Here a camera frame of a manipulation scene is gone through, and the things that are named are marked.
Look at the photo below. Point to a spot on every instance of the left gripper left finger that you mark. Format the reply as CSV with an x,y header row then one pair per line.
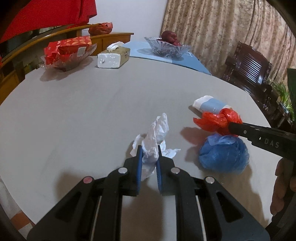
x,y
91,210

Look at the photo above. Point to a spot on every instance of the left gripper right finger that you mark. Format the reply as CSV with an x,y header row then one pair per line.
x,y
205,210

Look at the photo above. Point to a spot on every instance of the red plastic bag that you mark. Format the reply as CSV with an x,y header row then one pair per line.
x,y
219,123

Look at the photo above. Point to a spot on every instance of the white plastic bag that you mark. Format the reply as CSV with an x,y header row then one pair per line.
x,y
150,143

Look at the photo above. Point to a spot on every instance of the person's right hand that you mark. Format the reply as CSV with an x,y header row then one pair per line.
x,y
280,187

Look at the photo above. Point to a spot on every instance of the green potted plant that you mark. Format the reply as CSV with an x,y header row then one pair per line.
x,y
283,93

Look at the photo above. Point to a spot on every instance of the blue plastic bag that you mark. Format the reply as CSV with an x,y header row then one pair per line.
x,y
224,154

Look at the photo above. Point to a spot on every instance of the dark wooden chair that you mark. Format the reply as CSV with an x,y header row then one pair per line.
x,y
249,70

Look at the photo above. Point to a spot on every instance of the patterned beige curtain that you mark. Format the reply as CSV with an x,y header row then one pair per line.
x,y
214,28

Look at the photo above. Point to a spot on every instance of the glass snack dish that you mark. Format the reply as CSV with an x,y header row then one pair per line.
x,y
69,62

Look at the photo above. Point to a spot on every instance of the glass fruit bowl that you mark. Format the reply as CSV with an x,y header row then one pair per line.
x,y
164,49

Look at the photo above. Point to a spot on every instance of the red apples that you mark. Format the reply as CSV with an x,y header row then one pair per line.
x,y
170,37

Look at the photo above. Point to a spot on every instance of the tissue box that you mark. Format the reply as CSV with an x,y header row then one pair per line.
x,y
114,56

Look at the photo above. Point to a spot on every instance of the red snack package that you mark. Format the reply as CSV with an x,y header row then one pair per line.
x,y
67,46

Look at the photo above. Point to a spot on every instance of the light blue table mat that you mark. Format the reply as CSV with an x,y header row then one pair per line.
x,y
143,50

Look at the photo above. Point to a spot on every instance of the red pumpkin ornament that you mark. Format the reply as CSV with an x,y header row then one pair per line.
x,y
101,29

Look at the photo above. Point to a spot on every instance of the red cloth cover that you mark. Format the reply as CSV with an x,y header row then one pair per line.
x,y
18,17

